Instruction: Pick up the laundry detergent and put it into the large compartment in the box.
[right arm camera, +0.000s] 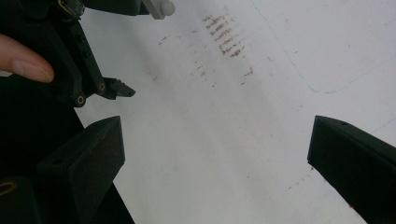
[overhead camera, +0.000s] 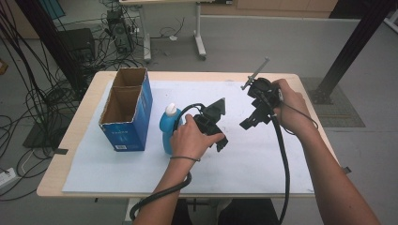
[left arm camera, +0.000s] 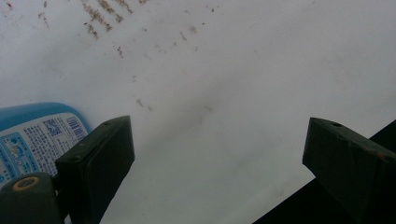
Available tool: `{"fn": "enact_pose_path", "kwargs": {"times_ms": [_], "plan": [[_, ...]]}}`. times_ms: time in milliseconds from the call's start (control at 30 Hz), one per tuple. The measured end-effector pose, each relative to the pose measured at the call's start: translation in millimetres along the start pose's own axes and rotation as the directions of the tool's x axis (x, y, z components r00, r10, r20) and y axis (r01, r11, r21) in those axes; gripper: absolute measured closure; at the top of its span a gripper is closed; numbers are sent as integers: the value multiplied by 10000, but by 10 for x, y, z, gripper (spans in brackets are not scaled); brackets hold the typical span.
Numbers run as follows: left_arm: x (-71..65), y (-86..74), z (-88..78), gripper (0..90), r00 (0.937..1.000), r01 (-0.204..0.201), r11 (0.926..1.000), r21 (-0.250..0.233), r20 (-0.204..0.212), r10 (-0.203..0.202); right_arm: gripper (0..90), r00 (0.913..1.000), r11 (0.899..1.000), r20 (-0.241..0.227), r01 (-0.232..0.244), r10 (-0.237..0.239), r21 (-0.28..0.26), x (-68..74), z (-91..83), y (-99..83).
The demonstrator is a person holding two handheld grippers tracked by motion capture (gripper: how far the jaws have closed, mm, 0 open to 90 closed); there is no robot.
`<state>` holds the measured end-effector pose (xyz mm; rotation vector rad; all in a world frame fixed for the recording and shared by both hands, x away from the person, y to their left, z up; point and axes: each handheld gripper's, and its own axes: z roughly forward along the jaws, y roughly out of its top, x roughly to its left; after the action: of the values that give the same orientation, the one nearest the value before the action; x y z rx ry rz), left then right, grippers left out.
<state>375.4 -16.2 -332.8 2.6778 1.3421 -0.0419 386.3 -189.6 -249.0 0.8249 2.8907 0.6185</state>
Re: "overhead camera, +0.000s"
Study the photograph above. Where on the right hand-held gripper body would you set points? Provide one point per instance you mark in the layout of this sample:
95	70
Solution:
263	92

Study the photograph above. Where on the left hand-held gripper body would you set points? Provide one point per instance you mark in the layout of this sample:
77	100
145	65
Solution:
212	114

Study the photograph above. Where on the blue bottle with white cap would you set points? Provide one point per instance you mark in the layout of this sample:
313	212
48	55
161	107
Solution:
165	128

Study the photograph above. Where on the blue cardboard box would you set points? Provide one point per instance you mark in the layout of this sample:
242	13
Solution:
134	131

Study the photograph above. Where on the person's right hand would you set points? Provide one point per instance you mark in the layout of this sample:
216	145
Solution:
292	109

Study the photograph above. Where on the person's left hand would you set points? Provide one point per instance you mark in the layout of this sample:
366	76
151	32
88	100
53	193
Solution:
191	137

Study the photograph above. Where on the white table mat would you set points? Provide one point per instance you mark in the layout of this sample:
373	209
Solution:
244	162

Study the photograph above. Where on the thin black wrist band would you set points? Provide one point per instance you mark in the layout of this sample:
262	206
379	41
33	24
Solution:
187	158

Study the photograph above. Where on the person's legs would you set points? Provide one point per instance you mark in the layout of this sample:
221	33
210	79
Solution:
244	214

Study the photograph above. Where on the grey floor grid mat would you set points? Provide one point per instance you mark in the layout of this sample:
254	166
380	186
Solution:
341	109

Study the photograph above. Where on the white desk with wheels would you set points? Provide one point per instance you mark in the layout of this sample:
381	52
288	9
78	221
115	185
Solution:
197	31

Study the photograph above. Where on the grey table edge clip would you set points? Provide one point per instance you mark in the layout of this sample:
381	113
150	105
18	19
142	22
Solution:
61	151
346	170

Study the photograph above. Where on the black computer tower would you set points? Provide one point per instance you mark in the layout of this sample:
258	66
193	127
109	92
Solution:
120	29

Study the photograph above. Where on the black equipment box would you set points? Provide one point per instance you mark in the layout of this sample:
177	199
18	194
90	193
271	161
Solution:
78	43

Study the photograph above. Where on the white power strip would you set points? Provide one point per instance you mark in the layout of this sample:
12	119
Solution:
7	177

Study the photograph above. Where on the black metal post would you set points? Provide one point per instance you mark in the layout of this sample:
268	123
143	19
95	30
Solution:
53	40
353	47

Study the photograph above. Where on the black floor base plate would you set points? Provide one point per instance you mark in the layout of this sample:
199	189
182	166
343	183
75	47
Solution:
40	137

